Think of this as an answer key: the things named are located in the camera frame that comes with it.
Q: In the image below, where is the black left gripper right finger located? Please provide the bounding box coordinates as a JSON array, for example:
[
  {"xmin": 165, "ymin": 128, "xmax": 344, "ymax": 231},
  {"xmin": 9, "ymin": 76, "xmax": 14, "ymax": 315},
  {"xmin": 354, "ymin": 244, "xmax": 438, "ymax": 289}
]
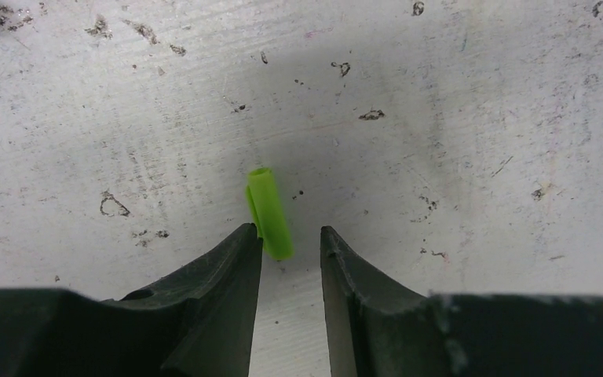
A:
[{"xmin": 320, "ymin": 226, "xmax": 603, "ymax": 376}]

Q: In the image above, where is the green marker cap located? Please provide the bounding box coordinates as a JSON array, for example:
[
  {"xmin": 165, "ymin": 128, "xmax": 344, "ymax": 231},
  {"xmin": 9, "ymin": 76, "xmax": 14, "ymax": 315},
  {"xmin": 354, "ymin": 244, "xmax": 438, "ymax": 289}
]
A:
[{"xmin": 245, "ymin": 167, "xmax": 294, "ymax": 261}]

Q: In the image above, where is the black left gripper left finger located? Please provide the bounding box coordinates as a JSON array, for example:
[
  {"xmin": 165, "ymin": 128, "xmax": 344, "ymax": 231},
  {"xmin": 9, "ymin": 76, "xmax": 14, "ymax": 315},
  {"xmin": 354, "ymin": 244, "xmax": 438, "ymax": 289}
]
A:
[{"xmin": 0, "ymin": 224, "xmax": 262, "ymax": 376}]

